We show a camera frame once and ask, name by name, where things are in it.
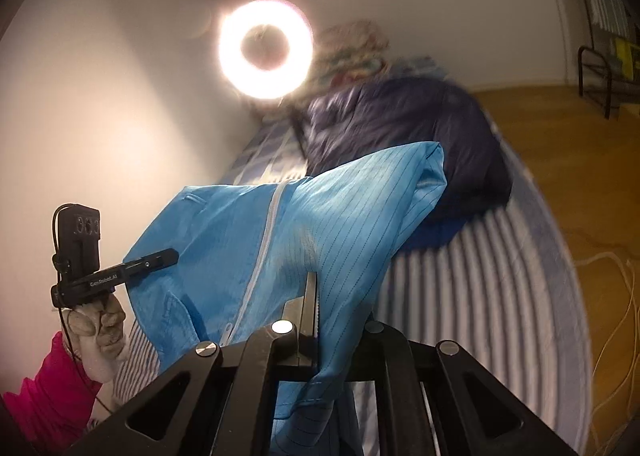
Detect person's left hand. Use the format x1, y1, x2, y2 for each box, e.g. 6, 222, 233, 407
66, 293, 129, 383

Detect navy puffer jacket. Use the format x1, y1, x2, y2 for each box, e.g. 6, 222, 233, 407
302, 77, 515, 253

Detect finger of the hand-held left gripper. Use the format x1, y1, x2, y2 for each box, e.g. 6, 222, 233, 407
122, 248, 180, 280

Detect ring light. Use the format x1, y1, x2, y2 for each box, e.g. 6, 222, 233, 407
218, 0, 315, 100

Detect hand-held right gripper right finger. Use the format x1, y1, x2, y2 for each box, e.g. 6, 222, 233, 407
344, 318, 580, 456

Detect white floor cables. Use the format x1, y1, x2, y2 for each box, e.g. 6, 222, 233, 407
570, 230, 640, 439

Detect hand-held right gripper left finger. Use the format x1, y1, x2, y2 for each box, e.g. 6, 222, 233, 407
65, 272, 321, 456

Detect person's left forearm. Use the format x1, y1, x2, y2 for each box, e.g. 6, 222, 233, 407
0, 331, 104, 456

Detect black metal rack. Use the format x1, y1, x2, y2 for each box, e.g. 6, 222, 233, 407
577, 42, 640, 121

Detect grey white striped bed sheet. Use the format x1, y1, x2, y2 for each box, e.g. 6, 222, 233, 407
112, 116, 594, 456

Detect blue pinstriped work coat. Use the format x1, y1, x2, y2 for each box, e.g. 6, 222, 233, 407
122, 141, 448, 456

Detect floral quilt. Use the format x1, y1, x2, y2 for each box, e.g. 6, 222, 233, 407
314, 20, 397, 88

